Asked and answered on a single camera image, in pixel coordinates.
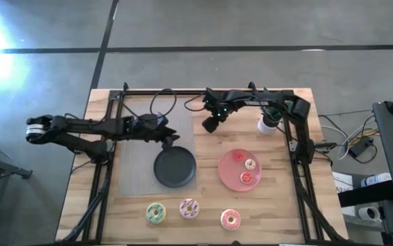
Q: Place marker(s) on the large pink iced donut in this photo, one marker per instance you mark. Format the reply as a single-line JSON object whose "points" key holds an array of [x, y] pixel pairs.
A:
{"points": [[224, 220]]}

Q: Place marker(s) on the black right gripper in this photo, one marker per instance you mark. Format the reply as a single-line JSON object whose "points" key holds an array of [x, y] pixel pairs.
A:
{"points": [[218, 102]]}

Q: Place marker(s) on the grey table mat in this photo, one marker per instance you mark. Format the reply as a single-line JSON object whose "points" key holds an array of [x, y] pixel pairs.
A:
{"points": [[134, 171]]}

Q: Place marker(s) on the pink plate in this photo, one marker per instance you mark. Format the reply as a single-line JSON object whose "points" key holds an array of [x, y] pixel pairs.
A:
{"points": [[230, 174]]}

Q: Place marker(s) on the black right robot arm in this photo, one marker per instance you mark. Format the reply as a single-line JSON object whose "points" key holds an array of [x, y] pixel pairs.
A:
{"points": [[257, 99]]}

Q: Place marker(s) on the white bottle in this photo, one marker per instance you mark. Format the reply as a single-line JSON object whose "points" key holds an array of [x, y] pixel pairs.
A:
{"points": [[377, 179]]}

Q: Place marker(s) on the black power adapter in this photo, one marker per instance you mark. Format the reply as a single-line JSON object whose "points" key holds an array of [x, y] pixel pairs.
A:
{"points": [[360, 147]]}

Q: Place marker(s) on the large green iced donut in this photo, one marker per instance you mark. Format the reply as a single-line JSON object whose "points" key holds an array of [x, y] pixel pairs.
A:
{"points": [[150, 213]]}

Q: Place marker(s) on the pink white striped donut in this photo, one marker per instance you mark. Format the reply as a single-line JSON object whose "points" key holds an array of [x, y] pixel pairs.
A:
{"points": [[183, 209]]}

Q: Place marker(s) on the white plant pot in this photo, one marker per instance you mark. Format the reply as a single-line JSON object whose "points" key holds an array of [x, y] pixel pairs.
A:
{"points": [[264, 128]]}

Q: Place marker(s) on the small red donut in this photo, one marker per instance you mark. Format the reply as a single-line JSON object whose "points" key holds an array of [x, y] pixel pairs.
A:
{"points": [[243, 177], [236, 156]]}

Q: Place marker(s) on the small cream donut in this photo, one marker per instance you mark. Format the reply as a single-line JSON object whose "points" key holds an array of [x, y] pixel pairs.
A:
{"points": [[247, 164]]}

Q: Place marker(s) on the black plate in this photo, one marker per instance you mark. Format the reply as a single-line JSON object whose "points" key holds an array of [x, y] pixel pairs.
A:
{"points": [[175, 169]]}

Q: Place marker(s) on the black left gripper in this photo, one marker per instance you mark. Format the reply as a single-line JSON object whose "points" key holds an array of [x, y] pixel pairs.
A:
{"points": [[148, 128]]}

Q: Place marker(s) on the black metal table frame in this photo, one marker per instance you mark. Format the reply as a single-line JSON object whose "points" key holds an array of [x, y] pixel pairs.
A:
{"points": [[138, 92]]}

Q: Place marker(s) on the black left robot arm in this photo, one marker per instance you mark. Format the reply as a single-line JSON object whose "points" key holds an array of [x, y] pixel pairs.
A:
{"points": [[80, 127]]}

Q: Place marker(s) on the black shelf bar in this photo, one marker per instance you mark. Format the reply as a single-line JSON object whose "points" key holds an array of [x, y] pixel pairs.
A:
{"points": [[367, 194]]}

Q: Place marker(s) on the white paper sheet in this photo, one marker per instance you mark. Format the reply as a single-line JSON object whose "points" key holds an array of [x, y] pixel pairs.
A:
{"points": [[343, 182]]}

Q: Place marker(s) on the white tape roll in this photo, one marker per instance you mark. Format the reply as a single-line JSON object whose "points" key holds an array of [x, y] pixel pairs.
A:
{"points": [[363, 212]]}

